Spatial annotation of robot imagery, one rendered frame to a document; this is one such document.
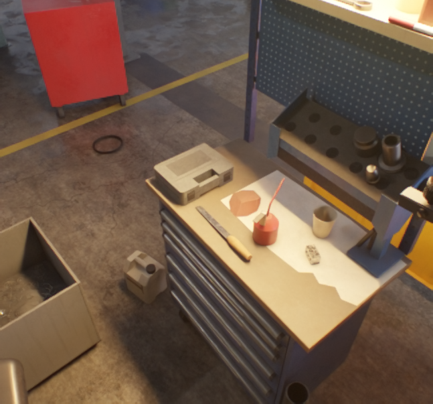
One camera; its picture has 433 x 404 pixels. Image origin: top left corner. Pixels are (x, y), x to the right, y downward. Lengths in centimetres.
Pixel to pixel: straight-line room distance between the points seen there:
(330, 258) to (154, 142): 237
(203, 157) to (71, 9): 223
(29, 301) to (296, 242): 135
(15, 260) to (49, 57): 191
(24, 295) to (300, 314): 144
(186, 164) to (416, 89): 86
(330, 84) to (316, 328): 77
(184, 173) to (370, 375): 139
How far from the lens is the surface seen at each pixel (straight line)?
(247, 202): 155
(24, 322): 194
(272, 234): 142
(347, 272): 144
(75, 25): 370
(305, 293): 136
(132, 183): 317
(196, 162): 167
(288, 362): 148
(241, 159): 180
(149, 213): 292
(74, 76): 385
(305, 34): 149
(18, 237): 231
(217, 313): 173
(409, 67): 129
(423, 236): 241
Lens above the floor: 206
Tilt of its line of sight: 42 degrees down
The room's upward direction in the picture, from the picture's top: straight up
